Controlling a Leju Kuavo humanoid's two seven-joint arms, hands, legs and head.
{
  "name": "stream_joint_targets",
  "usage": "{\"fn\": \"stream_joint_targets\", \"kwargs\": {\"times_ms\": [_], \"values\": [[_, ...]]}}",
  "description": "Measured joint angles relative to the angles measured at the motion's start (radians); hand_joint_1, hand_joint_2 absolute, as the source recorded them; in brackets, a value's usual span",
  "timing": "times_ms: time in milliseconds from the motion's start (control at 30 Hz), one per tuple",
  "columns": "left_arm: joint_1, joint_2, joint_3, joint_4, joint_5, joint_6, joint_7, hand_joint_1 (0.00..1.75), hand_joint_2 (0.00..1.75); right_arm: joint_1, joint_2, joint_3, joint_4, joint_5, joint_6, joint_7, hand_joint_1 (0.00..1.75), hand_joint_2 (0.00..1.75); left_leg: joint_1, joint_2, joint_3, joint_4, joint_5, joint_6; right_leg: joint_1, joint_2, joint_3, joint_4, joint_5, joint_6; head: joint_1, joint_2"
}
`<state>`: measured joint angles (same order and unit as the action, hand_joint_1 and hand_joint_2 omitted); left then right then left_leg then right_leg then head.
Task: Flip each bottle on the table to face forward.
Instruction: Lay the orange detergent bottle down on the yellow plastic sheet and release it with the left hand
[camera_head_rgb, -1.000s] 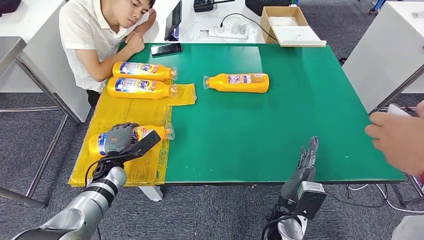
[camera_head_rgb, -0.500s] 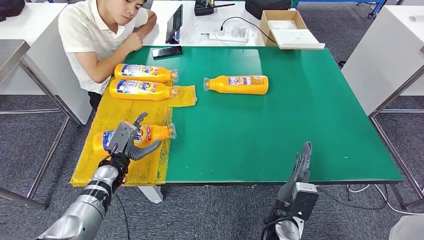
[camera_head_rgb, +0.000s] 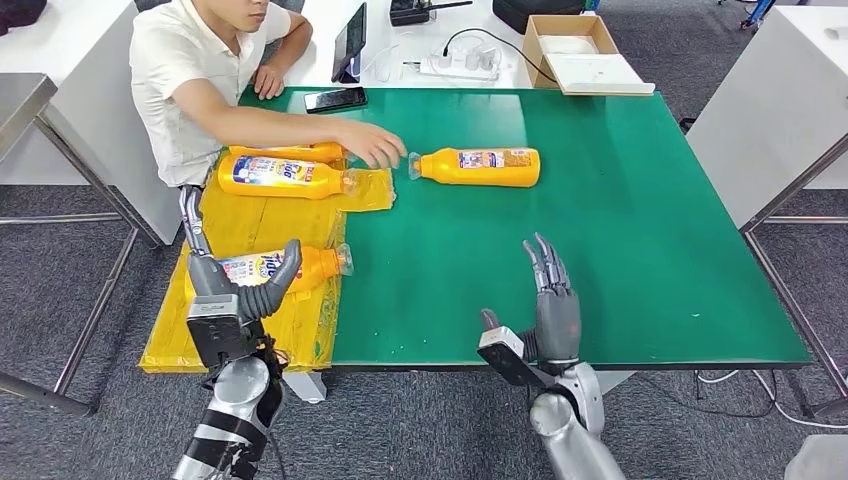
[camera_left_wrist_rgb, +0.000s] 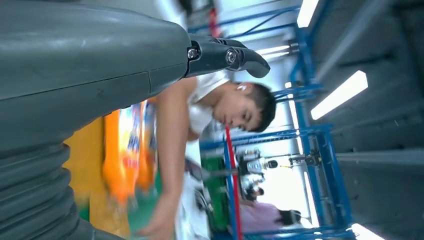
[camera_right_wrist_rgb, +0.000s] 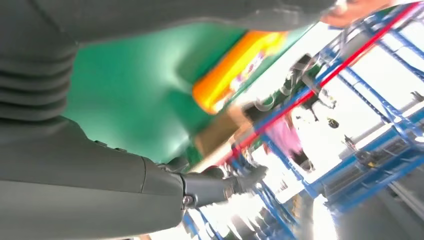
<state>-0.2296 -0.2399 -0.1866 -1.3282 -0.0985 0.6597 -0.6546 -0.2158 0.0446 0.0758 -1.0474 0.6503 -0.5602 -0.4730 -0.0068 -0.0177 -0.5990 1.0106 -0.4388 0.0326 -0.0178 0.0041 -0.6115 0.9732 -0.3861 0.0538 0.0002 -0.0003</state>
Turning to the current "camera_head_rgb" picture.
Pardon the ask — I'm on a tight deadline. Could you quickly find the seated person's left hand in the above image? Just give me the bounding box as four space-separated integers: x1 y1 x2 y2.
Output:
252 64 287 102

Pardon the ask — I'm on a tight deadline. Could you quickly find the blue metal frame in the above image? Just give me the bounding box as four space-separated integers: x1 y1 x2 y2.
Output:
718 0 776 31

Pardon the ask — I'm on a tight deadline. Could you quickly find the black smartphone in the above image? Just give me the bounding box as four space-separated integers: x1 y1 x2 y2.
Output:
303 86 369 115

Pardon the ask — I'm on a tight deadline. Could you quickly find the white rounded device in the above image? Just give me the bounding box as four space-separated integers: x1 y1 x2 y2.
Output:
537 34 600 56

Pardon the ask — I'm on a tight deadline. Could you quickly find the yellow taped cardboard sheet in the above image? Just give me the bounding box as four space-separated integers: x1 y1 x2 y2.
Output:
139 148 397 376

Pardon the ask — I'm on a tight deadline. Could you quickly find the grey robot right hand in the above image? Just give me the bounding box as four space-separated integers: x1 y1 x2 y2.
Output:
480 233 583 367

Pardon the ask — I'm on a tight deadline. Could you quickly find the seated person's right hand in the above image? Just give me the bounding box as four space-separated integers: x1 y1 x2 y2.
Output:
334 119 409 170

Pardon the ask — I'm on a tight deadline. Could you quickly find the black tablet on stand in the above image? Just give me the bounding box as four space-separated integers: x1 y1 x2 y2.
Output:
331 1 368 84

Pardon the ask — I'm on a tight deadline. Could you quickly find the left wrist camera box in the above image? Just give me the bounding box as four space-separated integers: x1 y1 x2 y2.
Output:
186 294 256 370

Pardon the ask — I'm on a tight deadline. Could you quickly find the white flat box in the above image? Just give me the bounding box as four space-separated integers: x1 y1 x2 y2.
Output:
546 52 656 94

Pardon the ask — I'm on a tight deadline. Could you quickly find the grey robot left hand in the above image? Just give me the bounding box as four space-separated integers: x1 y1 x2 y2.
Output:
178 185 304 323

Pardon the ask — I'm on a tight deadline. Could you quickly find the black carrying case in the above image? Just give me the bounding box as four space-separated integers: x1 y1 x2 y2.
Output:
492 0 588 34

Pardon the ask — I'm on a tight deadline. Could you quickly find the white floor cable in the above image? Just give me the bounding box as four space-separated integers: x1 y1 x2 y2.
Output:
695 369 848 429

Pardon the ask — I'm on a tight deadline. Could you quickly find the black power cable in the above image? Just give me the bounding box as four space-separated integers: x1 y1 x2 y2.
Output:
442 27 561 84

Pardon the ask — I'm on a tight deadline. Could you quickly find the stainless steel table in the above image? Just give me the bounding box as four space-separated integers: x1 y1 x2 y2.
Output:
0 72 164 417

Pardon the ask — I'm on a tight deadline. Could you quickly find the white table foot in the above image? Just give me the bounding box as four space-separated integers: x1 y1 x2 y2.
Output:
281 372 328 405
596 370 636 395

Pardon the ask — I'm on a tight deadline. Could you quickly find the black floor cable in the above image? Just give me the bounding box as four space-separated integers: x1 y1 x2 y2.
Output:
635 369 776 420

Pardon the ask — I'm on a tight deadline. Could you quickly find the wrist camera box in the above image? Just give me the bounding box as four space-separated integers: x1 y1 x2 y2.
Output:
476 325 558 390
186 294 256 370

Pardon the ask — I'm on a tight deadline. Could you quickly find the pale grey panel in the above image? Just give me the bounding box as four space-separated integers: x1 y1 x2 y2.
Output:
784 433 848 480

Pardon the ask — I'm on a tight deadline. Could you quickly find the black bag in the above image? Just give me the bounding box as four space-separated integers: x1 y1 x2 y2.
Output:
0 0 48 36

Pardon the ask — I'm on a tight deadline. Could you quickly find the seated person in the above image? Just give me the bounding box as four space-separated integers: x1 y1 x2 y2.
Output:
129 0 409 190

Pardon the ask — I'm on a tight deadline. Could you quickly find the white cabinet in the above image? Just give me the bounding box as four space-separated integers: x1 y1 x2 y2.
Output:
0 0 183 246
687 5 848 230

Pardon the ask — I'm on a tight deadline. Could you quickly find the thin white desk cable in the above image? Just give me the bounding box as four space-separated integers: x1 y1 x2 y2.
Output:
362 42 423 83

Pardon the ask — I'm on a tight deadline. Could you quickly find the black radio device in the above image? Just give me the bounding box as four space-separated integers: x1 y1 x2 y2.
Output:
389 0 474 28

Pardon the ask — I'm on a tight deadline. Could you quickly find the white power strip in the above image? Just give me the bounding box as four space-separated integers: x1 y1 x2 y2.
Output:
418 47 501 82

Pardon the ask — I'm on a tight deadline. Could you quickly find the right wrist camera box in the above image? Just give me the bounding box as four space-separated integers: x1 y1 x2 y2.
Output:
476 325 558 390

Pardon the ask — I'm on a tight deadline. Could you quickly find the orange detergent bottle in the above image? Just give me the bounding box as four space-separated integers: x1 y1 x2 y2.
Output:
217 154 359 201
215 243 354 296
228 140 349 165
407 146 542 189

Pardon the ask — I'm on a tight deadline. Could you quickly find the steel table frame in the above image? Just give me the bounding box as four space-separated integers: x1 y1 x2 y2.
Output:
740 132 848 419

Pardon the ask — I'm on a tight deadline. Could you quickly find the brown cardboard box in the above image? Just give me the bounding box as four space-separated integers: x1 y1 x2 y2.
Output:
521 14 657 97

